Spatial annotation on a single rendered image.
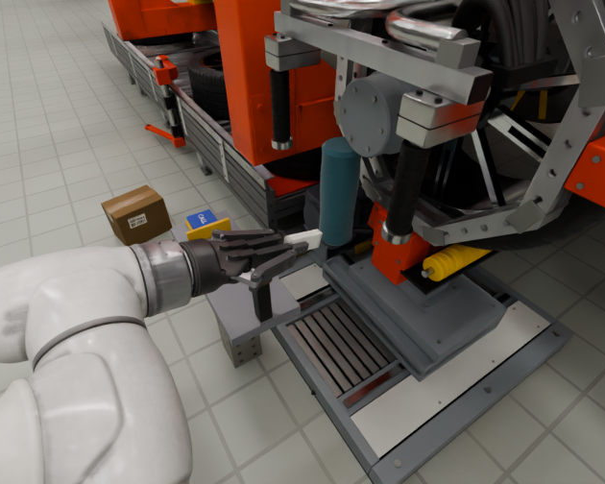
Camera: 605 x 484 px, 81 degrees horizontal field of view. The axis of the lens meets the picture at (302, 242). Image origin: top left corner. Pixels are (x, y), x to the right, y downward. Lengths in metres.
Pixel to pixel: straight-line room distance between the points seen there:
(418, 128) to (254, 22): 0.68
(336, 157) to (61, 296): 0.55
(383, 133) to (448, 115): 0.17
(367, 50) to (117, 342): 0.45
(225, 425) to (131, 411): 0.87
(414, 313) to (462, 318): 0.14
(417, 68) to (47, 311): 0.46
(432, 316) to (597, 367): 0.63
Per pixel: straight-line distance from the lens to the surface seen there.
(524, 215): 0.66
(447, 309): 1.18
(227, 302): 0.84
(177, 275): 0.44
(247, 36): 1.04
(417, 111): 0.44
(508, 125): 0.77
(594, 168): 0.60
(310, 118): 1.20
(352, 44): 0.56
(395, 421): 1.12
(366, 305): 1.22
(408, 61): 0.48
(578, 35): 0.59
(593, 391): 1.52
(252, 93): 1.07
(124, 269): 0.43
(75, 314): 0.39
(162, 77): 2.27
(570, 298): 1.76
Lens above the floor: 1.09
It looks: 42 degrees down
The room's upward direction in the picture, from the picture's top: straight up
